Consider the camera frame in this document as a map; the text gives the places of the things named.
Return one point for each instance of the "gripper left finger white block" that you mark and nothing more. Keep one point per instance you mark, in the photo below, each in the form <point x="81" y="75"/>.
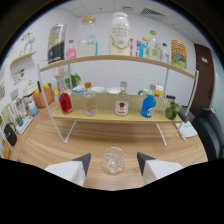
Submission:
<point x="71" y="170"/>

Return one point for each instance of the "gripper right finger white block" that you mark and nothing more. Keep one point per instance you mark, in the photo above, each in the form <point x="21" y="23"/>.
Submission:
<point x="156" y="168"/>

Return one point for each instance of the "blue liquid bottle grey cap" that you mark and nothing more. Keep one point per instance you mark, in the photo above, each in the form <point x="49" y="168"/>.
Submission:
<point x="148" y="106"/>

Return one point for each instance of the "clear glass with ice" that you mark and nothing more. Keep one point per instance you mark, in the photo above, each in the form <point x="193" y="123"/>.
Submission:
<point x="113" y="161"/>

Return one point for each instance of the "white printed notebook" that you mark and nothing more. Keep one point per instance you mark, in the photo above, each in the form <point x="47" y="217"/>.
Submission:
<point x="187" y="129"/>

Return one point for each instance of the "dark cylindrical muddler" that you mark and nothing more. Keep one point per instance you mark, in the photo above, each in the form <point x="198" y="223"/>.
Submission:
<point x="183" y="117"/>

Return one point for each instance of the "glass jar of limes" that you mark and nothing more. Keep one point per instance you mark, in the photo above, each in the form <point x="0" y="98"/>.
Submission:
<point x="172" y="111"/>

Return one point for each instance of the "white tray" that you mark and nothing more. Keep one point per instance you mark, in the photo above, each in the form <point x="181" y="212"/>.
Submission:
<point x="25" y="125"/>

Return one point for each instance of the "black sofa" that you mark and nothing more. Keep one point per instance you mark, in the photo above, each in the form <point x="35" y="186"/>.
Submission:
<point x="210" y="131"/>

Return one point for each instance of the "red liquid bottle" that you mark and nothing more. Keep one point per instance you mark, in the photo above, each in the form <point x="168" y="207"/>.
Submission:
<point x="65" y="103"/>

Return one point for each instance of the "black handbag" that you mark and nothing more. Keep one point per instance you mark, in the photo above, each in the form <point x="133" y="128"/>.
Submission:
<point x="10" y="135"/>

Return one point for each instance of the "white-framed wooden two-tier rack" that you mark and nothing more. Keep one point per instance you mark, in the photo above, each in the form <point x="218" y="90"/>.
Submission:
<point x="106" y="108"/>

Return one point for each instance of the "small dark bottles set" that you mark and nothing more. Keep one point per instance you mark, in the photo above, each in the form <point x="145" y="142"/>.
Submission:
<point x="170" y="98"/>

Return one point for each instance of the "clear bottle red label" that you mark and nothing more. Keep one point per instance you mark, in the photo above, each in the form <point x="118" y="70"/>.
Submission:
<point x="122" y="106"/>

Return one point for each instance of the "white blue small bottle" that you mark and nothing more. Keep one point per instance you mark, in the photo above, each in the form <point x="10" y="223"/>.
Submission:
<point x="33" y="109"/>

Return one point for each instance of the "orange pot with utensils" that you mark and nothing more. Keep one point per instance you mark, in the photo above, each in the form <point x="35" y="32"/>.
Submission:
<point x="43" y="98"/>

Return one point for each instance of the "blue-rimmed bowl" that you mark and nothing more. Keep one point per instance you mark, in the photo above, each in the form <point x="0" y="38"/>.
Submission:
<point x="79" y="89"/>

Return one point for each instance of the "white bowl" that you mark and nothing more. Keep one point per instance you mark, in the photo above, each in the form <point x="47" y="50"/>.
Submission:
<point x="113" y="90"/>
<point x="98" y="89"/>

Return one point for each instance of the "green potted plant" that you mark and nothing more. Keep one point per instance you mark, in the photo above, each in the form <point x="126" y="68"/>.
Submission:
<point x="74" y="80"/>

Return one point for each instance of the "dark brown door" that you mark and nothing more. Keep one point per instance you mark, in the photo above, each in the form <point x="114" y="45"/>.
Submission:
<point x="203" y="80"/>

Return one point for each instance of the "clear water bottle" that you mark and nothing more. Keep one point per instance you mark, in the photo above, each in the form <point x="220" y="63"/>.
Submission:
<point x="165" y="55"/>

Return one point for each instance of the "large yellow cartoon can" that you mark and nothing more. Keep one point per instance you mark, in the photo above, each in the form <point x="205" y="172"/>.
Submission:
<point x="179" y="55"/>

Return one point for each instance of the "pink liquid bottle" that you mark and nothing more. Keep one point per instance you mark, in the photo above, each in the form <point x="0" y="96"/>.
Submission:
<point x="71" y="52"/>

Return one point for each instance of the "small light blue bottle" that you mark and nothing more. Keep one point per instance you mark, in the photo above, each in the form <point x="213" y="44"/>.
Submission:
<point x="143" y="50"/>

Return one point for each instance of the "clear bottle green cap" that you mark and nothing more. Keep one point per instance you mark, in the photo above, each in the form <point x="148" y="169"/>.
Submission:
<point x="152" y="48"/>

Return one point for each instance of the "teal liquid bottle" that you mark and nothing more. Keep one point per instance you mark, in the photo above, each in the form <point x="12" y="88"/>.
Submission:
<point x="96" y="49"/>

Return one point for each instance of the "large black yellow can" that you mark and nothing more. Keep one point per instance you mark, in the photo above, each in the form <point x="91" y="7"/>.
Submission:
<point x="56" y="43"/>

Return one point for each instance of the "large clear cork-lidded jar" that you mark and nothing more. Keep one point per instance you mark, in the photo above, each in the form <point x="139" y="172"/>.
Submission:
<point x="87" y="40"/>

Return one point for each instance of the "large white milk bottle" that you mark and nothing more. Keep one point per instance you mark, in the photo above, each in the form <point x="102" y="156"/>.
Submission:
<point x="120" y="36"/>

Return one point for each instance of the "ceiling air vent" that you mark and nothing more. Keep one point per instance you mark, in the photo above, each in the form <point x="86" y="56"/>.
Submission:
<point x="151" y="12"/>

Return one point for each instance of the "wooden wall shelf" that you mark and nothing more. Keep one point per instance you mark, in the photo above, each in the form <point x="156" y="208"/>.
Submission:
<point x="24" y="56"/>

